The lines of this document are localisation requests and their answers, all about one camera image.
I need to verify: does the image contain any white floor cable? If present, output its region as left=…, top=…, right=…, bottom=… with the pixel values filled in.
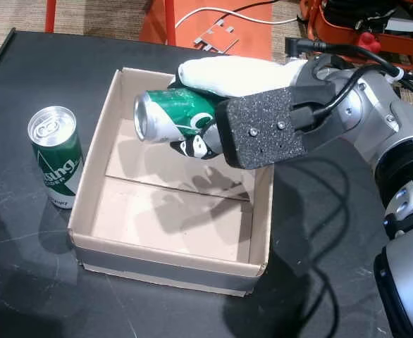
left=175, top=7, right=299, bottom=28

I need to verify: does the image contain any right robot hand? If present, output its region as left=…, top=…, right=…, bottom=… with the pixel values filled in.
left=166, top=54, right=309, bottom=161

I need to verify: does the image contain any orange frame post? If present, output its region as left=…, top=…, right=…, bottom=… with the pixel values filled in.
left=44, top=0, right=58, bottom=33
left=162, top=0, right=177, bottom=46

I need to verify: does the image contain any open cardboard box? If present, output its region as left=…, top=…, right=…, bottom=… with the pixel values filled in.
left=67, top=66, right=274, bottom=298

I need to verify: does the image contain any red knob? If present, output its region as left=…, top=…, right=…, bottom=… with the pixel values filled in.
left=357, top=31, right=382, bottom=54

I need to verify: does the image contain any orange floor plate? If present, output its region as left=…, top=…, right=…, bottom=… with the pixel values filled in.
left=138, top=0, right=274, bottom=61

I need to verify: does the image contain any black cable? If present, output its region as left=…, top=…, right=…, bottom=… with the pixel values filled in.
left=284, top=36, right=413, bottom=84
left=290, top=64, right=397, bottom=130

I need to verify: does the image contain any black hose bundle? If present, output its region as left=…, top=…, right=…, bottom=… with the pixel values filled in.
left=324, top=0, right=397, bottom=29

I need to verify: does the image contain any green Chilsung cider can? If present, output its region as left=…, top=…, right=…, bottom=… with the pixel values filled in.
left=133, top=87, right=221, bottom=144
left=27, top=105, right=85, bottom=210

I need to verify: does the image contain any orange utility cart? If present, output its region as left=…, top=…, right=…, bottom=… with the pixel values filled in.
left=296, top=0, right=413, bottom=68

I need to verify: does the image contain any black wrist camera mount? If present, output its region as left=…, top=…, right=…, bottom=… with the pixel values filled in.
left=215, top=80, right=334, bottom=170

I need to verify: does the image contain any grey flat device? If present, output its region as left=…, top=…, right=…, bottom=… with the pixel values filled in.
left=384, top=17, right=413, bottom=35

